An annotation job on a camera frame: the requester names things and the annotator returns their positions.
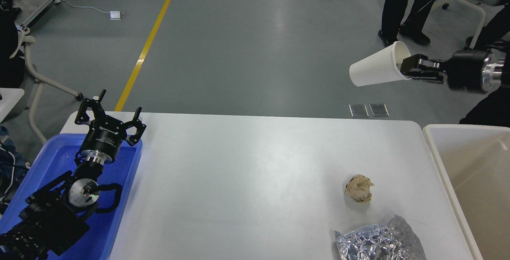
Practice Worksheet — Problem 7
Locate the beige plastic bin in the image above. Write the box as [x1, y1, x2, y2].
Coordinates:
[423, 125, 510, 260]

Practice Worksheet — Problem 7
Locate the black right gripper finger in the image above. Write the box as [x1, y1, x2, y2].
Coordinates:
[400, 53, 448, 73]
[404, 73, 444, 84]

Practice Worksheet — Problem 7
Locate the white chair frame left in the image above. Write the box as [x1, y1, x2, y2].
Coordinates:
[16, 33, 84, 145]

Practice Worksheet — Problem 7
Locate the crumpled silver foil bag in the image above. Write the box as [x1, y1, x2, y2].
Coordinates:
[334, 215, 427, 260]

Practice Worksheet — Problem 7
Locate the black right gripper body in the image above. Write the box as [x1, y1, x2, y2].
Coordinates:
[443, 50, 505, 94]

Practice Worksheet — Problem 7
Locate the metal platform cart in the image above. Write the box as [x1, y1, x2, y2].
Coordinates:
[14, 0, 54, 27]

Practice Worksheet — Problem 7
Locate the white paper cup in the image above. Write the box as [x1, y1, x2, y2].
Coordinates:
[349, 41, 410, 86]

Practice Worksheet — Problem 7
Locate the left metal floor plate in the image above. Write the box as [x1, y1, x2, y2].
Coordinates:
[349, 104, 369, 118]

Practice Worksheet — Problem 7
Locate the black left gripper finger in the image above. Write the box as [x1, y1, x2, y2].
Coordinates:
[75, 89, 107, 126]
[122, 107, 147, 147]

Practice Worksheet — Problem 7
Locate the white rolling chair right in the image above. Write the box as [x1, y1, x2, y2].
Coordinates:
[430, 0, 503, 51]

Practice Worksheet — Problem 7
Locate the right metal floor plate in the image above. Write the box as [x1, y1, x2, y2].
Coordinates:
[369, 104, 390, 118]

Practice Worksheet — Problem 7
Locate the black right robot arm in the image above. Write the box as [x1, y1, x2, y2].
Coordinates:
[397, 40, 509, 94]

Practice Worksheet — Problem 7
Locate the crumpled brown paper ball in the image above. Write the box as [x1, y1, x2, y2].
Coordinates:
[344, 173, 375, 203]

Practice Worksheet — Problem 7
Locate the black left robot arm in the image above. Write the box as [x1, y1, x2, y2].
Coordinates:
[1, 90, 147, 260]

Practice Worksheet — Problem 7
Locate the blue plastic bin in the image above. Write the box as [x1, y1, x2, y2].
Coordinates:
[1, 134, 142, 260]

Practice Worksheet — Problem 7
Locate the white side table corner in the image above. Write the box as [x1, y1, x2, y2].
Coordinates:
[0, 88, 24, 122]

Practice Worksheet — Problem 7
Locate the person in black trousers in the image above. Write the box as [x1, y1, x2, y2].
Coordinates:
[377, 0, 450, 48]

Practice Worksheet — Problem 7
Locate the metal floor plate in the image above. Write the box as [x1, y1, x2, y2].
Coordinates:
[369, 104, 390, 118]
[349, 104, 369, 118]

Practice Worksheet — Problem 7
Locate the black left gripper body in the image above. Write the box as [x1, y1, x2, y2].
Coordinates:
[79, 118, 127, 164]

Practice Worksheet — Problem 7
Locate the person at left edge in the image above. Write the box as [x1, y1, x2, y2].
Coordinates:
[0, 0, 24, 89]

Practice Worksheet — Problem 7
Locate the white power adapter with cable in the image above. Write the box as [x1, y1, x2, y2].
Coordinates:
[53, 0, 123, 20]

